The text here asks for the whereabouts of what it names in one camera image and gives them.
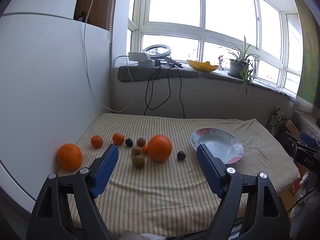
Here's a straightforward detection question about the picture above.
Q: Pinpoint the white lace cloth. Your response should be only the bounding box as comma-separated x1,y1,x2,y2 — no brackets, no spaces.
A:
292,97,320,140

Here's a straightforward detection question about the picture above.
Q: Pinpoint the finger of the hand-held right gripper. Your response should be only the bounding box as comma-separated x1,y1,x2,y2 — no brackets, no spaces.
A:
299,132,318,147

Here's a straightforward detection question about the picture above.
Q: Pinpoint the thin black cable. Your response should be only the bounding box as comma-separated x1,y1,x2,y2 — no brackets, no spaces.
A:
285,186,316,213

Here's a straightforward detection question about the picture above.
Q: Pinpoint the floral white plate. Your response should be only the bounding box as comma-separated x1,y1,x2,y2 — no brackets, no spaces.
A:
190,127,244,165

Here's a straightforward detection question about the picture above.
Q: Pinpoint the beaded blind cord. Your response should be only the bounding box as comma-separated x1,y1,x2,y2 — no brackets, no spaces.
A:
107,0,119,43

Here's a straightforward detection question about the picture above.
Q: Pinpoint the greenish brown kiwi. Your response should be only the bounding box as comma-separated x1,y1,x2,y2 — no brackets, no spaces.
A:
132,155,145,168

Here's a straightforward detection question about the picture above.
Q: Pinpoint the large orange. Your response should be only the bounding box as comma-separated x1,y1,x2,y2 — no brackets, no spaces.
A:
57,143,83,171
147,135,173,162

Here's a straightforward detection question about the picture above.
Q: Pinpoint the white window frame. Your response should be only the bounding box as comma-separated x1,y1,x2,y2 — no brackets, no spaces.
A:
127,0,304,98

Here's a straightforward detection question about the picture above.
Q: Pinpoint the grey sill cover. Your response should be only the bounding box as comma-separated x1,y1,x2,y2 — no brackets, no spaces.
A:
117,64,298,101

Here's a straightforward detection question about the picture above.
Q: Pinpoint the striped table cloth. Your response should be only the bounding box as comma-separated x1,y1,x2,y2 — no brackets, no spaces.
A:
57,113,301,238

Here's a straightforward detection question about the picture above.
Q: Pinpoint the potted spider plant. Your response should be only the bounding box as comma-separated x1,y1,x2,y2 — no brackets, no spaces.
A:
217,36,261,96

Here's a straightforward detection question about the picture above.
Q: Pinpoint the brown wooden cabinet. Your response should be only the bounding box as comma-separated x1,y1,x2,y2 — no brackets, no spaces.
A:
74,0,118,31

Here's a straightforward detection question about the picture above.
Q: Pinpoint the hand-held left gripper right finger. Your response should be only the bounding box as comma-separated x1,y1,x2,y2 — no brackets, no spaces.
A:
196,144,290,240

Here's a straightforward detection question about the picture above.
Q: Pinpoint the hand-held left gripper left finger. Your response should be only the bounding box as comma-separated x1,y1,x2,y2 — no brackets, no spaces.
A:
30,144,119,240

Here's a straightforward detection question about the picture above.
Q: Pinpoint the cardboard box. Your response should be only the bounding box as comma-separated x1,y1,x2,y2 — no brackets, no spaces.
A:
282,119,301,141

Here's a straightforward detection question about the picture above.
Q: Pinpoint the long white cable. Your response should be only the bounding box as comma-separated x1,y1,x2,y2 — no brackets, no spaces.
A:
82,0,135,113

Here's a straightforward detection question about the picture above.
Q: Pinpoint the white adapter box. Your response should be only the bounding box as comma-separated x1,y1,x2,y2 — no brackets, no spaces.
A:
139,59,161,68

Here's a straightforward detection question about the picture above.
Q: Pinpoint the black ring light clamp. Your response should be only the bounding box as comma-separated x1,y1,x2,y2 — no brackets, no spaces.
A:
162,57,184,69

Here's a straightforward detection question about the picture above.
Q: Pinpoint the yellow bowl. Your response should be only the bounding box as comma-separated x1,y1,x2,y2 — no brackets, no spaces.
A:
186,59,219,73

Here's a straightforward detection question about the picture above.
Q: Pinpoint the wall map poster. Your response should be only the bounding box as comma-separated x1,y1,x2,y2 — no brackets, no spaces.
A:
287,0,320,105

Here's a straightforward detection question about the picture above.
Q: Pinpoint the white panel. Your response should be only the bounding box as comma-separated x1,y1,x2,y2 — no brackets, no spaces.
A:
0,12,112,214

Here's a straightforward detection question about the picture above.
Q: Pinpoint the white power strip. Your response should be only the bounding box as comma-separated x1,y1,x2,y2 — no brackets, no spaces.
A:
128,51,150,62

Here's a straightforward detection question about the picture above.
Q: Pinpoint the small tangerine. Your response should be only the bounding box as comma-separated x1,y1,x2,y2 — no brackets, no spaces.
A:
90,135,103,148
112,133,125,146

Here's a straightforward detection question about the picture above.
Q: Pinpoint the green bag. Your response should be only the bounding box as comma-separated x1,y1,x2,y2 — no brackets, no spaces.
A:
266,106,286,131

